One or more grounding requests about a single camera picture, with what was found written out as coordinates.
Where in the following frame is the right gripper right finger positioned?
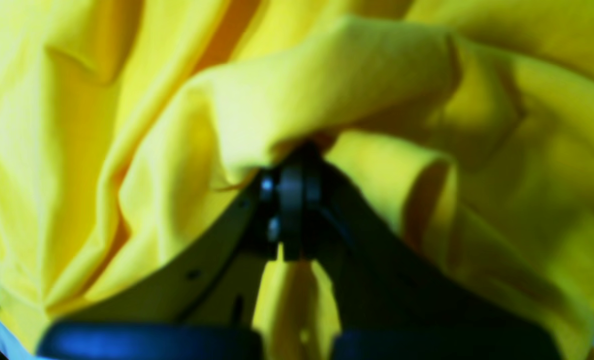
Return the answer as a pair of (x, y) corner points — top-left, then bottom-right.
(302, 150), (539, 333)

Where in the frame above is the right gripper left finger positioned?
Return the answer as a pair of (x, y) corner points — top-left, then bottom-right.
(63, 171), (278, 326)

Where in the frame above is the orange yellow t-shirt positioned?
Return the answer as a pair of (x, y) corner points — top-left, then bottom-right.
(0, 0), (594, 360)

